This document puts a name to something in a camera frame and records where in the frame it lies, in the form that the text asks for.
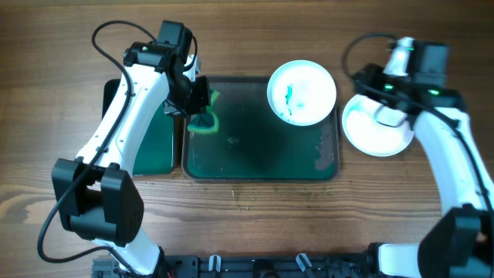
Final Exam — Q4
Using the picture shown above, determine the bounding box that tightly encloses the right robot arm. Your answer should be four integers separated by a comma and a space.
350, 35, 493, 277

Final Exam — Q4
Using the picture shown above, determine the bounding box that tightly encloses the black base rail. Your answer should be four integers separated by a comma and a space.
91, 253, 371, 278

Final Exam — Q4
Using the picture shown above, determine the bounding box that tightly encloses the large dark serving tray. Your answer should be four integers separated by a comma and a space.
182, 76, 340, 182

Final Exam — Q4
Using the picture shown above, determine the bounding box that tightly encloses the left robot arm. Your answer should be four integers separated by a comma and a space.
50, 21, 211, 277

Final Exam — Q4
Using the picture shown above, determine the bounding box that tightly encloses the left black cable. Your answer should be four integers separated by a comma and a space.
36, 19, 159, 264

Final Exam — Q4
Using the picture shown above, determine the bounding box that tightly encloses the white plate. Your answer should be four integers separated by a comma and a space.
342, 95, 414, 157
266, 59, 337, 127

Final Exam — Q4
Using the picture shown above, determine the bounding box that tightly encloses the small green water tray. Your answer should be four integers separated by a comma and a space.
96, 77, 175, 176

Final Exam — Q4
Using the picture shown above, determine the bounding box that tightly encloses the green yellow sponge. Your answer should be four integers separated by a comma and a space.
187, 90, 220, 135

